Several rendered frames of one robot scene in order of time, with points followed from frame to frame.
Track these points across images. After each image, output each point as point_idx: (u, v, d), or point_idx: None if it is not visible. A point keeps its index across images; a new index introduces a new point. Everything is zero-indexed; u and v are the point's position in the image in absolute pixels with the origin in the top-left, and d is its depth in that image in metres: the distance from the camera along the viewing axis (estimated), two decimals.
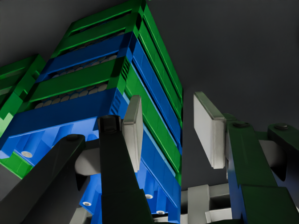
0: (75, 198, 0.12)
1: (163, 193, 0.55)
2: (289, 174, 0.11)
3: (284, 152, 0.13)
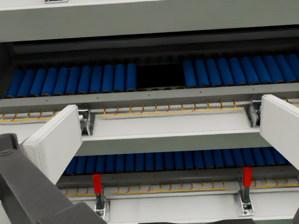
0: None
1: None
2: None
3: None
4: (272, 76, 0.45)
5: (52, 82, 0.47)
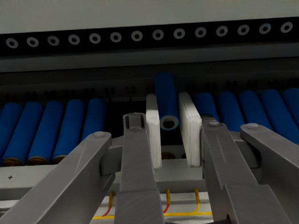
0: (98, 196, 0.12)
1: (175, 92, 0.24)
2: (264, 173, 0.12)
3: (256, 152, 0.13)
4: None
5: None
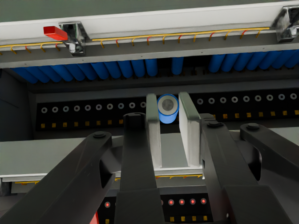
0: (99, 196, 0.12)
1: (181, 66, 0.43)
2: (264, 173, 0.12)
3: (256, 152, 0.13)
4: (62, 66, 0.41)
5: None
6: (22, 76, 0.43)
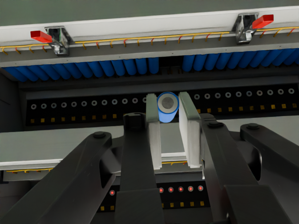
0: (99, 196, 0.12)
1: (157, 66, 0.48)
2: (264, 173, 0.12)
3: (256, 152, 0.13)
4: (49, 66, 0.46)
5: (268, 56, 0.46)
6: (13, 74, 0.47)
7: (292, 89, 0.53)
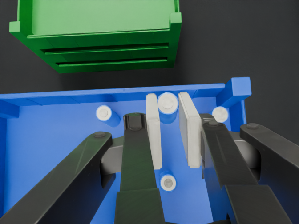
0: (99, 196, 0.12)
1: None
2: (264, 173, 0.12)
3: (255, 152, 0.13)
4: None
5: None
6: None
7: None
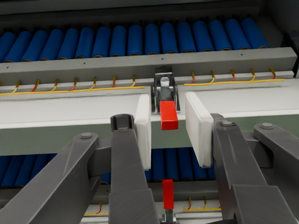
0: (87, 197, 0.12)
1: (46, 41, 0.33)
2: (276, 173, 0.12)
3: (270, 151, 0.13)
4: (198, 45, 0.31)
5: None
6: (256, 31, 0.32)
7: None
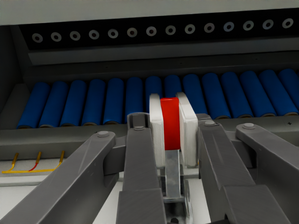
0: (102, 195, 0.12)
1: (291, 85, 0.27)
2: (260, 173, 0.12)
3: (252, 151, 0.13)
4: None
5: (100, 103, 0.27)
6: None
7: (36, 41, 0.29)
